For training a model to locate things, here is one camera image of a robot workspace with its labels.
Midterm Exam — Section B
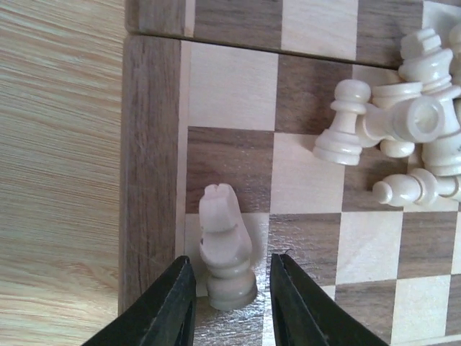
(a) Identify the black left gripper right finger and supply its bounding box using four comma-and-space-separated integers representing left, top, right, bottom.
269, 254, 387, 346

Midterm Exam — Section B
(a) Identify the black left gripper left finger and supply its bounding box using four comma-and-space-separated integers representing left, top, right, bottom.
84, 255, 197, 346

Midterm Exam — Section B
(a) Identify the white knight chess piece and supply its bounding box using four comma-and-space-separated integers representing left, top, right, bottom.
199, 183, 257, 311

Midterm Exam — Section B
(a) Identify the white pawn chess piece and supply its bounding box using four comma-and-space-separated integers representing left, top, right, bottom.
313, 79, 371, 166

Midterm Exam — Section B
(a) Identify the white rook chess piece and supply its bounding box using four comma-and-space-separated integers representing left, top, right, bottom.
356, 96, 444, 147

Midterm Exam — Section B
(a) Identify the wooden chess board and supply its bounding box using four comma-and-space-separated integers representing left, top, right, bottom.
119, 1, 460, 345

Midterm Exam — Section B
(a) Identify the white king chess piece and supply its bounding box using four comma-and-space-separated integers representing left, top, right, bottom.
398, 27, 460, 177

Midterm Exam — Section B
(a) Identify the white lying pawn piece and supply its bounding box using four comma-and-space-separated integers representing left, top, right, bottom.
372, 169, 439, 207

